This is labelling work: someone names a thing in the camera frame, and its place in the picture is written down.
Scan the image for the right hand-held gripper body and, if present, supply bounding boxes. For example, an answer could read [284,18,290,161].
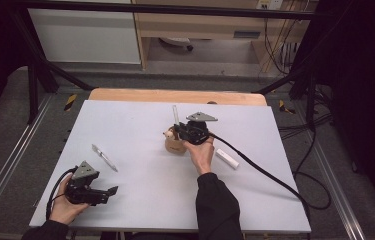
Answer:
[183,111,219,145]

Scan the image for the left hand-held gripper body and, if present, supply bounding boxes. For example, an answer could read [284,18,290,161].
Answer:
[65,160,109,205]

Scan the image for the wooden pen holder cup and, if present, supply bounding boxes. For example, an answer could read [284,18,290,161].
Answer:
[163,125,188,155]

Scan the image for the long white pen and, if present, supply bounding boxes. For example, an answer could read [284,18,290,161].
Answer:
[172,104,181,127]

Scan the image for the silver clear pen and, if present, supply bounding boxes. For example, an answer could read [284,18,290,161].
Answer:
[91,143,119,173]

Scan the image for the short white marker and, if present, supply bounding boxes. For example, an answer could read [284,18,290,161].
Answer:
[215,148,241,170]

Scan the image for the person's left hand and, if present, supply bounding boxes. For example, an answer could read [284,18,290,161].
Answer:
[48,181,90,225]

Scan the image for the person's right hand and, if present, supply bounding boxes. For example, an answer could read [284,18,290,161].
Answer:
[183,135,216,176]

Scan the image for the wooden table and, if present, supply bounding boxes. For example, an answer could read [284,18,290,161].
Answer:
[88,87,268,107]

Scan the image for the yellow black floor tape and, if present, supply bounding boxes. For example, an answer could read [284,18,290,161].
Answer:
[63,93,78,113]
[278,99,297,116]

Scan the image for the white chair base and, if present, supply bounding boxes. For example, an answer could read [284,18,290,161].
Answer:
[158,36,195,52]

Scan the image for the light wooden desk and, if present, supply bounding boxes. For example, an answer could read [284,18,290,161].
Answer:
[131,0,319,72]

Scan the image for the black metal stand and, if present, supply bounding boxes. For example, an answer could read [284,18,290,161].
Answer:
[254,61,320,132]
[10,9,95,125]

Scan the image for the white cabinet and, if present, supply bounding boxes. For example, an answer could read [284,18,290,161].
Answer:
[28,0,142,65]

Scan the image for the left hand-held gripper cable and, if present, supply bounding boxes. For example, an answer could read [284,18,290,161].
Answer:
[45,167,77,221]

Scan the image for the hand-held gripper cable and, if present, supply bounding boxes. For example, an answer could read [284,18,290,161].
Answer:
[207,132,332,221]
[45,167,77,221]

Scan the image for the right hand-held gripper cable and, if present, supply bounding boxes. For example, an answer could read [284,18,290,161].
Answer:
[207,132,332,221]

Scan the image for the aluminium floor rail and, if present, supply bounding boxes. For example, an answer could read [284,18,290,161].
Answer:
[0,94,55,222]
[290,99,367,240]

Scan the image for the black floor cable bundle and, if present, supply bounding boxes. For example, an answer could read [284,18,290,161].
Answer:
[277,85,333,141]

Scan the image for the hanging cables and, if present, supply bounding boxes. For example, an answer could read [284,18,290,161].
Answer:
[262,9,304,76]

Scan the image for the black horizontal frame bar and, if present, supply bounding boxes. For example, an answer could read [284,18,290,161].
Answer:
[8,0,330,21]

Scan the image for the white wall socket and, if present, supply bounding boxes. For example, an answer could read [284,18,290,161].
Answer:
[256,0,284,11]

